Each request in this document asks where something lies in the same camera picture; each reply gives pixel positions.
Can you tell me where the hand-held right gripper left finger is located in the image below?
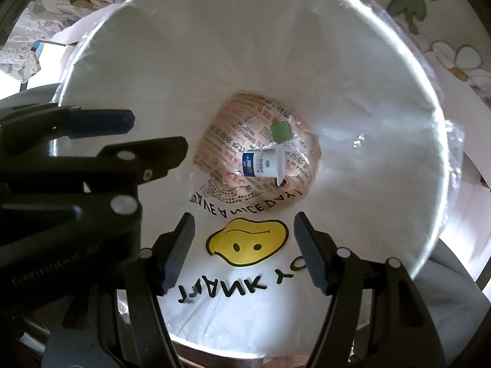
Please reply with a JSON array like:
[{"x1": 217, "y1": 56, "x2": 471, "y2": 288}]
[{"x1": 42, "y1": 212, "x2": 196, "y2": 368}]

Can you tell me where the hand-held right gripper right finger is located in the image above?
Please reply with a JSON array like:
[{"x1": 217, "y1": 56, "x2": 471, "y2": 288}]
[{"x1": 293, "y1": 212, "x2": 442, "y2": 368}]

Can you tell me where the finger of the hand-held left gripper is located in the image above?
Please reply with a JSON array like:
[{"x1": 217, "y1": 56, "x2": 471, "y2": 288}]
[
  {"x1": 0, "y1": 105, "x2": 136, "y2": 150},
  {"x1": 0, "y1": 136, "x2": 189, "y2": 220}
]

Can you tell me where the white smiley plastic bag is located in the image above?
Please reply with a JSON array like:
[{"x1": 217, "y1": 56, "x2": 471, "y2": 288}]
[{"x1": 57, "y1": 0, "x2": 466, "y2": 355}]

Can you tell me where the printed paper wrapper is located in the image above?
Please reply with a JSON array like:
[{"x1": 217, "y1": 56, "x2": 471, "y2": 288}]
[{"x1": 192, "y1": 91, "x2": 322, "y2": 205}]

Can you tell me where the white blue yogurt cup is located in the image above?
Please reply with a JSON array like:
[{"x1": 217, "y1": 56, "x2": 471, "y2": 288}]
[{"x1": 242, "y1": 144, "x2": 288, "y2": 187}]

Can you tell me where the green building block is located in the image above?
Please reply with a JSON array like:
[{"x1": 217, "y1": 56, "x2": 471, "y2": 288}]
[{"x1": 269, "y1": 121, "x2": 293, "y2": 142}]

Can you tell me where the white trash bin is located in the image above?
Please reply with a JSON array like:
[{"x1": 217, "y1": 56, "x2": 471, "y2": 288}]
[{"x1": 56, "y1": 0, "x2": 449, "y2": 358}]

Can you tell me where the floral bed sheet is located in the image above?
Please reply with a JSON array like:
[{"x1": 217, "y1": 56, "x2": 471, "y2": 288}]
[{"x1": 0, "y1": 0, "x2": 491, "y2": 96}]

